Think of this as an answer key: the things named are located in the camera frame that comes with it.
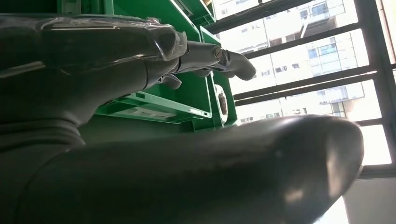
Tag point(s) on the green crate with black coils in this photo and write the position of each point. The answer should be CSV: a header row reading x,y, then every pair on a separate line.
x,y
230,105

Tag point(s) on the large empty green crate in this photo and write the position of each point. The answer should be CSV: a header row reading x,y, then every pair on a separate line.
x,y
185,92

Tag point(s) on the dark window frame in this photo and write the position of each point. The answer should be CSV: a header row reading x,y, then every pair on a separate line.
x,y
371,46

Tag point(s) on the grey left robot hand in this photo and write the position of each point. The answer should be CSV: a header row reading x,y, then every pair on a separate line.
x,y
92,61

